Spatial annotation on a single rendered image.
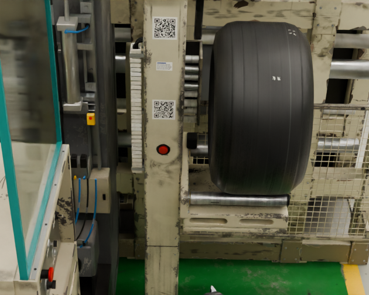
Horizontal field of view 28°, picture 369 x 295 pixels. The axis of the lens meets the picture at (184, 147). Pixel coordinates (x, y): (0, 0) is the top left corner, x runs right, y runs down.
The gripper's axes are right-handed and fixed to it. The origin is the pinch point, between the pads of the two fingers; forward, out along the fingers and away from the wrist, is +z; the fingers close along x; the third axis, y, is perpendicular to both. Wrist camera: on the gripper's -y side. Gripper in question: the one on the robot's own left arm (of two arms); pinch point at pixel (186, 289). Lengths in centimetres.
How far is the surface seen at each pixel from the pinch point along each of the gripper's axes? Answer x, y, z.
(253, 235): 84, 64, 80
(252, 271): 94, 94, 88
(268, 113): 38, -31, 32
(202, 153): 44, 10, 73
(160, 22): 13, -49, 62
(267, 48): 43, -45, 47
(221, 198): 37, 10, 46
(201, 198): 31, 11, 49
